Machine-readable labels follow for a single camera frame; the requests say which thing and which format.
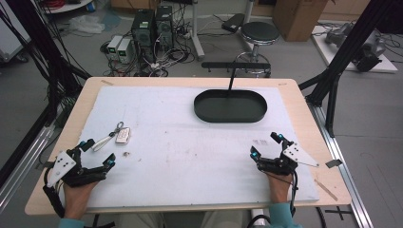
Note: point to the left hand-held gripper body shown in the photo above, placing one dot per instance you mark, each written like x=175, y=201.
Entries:
x=71, y=172

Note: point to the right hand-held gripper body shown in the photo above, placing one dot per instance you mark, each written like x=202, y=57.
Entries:
x=280, y=166

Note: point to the black oval tray with stand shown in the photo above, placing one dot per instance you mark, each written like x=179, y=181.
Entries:
x=229, y=109

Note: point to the person's right hand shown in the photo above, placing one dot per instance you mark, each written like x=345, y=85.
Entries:
x=280, y=188

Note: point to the person's left hand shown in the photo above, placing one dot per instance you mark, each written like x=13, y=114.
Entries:
x=76, y=199

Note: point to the thin wooden stick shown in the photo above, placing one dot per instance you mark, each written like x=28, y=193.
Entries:
x=325, y=190

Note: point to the black tape piece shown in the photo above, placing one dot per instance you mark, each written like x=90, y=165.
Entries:
x=333, y=163

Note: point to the white foam mat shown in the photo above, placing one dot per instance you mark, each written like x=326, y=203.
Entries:
x=196, y=164

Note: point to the white power supply unit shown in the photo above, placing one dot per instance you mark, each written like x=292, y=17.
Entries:
x=124, y=50
x=113, y=46

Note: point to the black round stool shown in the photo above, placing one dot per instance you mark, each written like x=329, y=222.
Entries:
x=259, y=33

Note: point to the brown cardboard box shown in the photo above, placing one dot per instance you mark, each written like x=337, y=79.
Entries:
x=297, y=19

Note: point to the clear plastic bag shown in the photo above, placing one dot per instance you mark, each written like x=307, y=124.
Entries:
x=86, y=24

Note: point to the black power adapter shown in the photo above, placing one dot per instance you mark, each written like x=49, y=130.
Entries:
x=233, y=22

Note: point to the black computer tower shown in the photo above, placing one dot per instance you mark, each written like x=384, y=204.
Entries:
x=164, y=27
x=143, y=33

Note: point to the grey robot device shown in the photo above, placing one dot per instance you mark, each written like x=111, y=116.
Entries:
x=367, y=47

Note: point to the white board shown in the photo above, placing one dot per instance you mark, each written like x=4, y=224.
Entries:
x=385, y=65

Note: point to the white desk leg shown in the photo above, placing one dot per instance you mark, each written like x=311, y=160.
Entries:
x=196, y=31

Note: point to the round white table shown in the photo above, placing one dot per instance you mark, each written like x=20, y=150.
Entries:
x=68, y=5

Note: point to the aluminium rail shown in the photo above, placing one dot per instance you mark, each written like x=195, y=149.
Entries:
x=342, y=171
x=22, y=158

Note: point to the black metal frame post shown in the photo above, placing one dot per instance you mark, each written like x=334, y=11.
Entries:
x=44, y=47
x=348, y=47

